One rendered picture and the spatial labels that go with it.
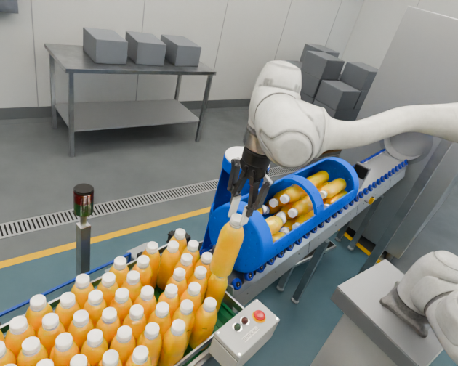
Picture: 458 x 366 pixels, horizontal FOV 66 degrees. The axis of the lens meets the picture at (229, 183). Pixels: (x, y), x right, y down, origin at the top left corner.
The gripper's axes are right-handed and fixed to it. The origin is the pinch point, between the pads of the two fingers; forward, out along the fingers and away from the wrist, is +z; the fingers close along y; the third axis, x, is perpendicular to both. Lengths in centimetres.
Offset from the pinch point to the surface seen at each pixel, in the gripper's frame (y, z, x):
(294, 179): 16, 20, -64
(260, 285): 0, 55, -34
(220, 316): -1, 53, -7
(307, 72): 195, 49, -377
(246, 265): 3.6, 39.4, -22.6
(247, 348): -20.9, 32.5, 8.1
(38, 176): 235, 142, -37
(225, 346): -15.9, 33.8, 12.1
